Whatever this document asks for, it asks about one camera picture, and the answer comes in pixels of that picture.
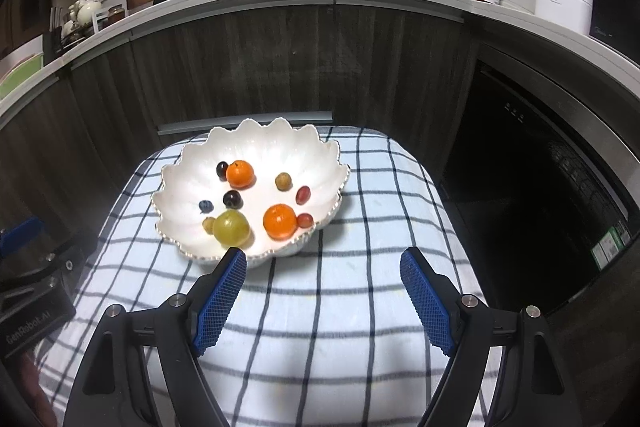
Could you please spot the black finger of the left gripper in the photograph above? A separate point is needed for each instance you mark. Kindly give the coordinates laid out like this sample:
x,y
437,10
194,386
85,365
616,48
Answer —
x,y
70,256
13,240

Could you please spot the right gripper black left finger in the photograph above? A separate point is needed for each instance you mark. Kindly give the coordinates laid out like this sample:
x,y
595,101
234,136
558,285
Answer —
x,y
112,386

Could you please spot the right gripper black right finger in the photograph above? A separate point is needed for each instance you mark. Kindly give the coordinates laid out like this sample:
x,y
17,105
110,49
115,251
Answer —
x,y
533,387

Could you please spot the brown longan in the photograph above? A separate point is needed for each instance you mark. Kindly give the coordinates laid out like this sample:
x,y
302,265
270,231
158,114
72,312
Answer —
x,y
283,182
208,225

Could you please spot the blueberry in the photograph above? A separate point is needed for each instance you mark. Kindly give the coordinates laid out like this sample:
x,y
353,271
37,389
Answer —
x,y
206,206

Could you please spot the dark plum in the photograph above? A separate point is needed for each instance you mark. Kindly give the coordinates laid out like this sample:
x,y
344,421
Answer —
x,y
232,199

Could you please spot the dark grape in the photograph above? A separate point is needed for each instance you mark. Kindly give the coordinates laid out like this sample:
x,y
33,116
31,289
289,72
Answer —
x,y
221,170

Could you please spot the orange mandarin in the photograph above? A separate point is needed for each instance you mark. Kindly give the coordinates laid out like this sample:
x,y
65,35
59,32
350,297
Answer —
x,y
280,222
240,174

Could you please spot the red grape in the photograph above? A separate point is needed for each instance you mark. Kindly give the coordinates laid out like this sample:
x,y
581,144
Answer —
x,y
304,220
302,195

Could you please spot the left hand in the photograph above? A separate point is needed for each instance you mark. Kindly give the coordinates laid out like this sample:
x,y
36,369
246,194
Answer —
x,y
26,377

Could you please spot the dark built-in oven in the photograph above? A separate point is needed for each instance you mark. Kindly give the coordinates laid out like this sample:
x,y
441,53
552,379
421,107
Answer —
x,y
539,214

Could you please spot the white scalloped ceramic bowl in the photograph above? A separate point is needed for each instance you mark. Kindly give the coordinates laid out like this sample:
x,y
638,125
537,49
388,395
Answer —
x,y
270,148

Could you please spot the blue checked white cloth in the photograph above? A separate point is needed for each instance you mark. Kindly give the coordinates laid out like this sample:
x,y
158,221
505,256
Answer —
x,y
328,337

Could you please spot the white teapot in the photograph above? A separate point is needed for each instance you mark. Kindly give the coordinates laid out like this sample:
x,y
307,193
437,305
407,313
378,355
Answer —
x,y
80,16

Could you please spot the black microwave oven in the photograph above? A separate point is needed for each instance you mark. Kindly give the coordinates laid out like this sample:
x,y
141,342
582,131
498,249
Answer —
x,y
617,24

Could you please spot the white round canister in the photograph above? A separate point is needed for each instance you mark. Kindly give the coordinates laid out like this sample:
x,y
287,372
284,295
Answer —
x,y
572,14

